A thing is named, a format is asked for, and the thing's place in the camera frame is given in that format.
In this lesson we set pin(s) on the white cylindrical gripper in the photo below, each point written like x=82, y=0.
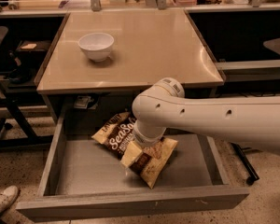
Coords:
x=148, y=139

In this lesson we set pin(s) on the brown sea salt chip bag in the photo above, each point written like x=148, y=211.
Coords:
x=117, y=135

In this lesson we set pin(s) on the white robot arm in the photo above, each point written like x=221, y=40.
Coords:
x=248, y=121

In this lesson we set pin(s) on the grey open top drawer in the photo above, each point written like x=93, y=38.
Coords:
x=82, y=179

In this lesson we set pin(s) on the white label tag under counter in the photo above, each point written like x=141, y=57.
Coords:
x=82, y=102

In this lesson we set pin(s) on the grey cabinet with beige counter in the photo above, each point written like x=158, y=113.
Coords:
x=150, y=44

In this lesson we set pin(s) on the white ceramic bowl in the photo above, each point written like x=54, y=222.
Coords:
x=96, y=46

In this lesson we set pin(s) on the black wheeled stand base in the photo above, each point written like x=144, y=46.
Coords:
x=252, y=174

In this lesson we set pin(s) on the white sneaker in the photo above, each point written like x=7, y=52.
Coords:
x=7, y=197

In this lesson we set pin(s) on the black metal table frame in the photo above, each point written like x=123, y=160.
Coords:
x=20, y=113

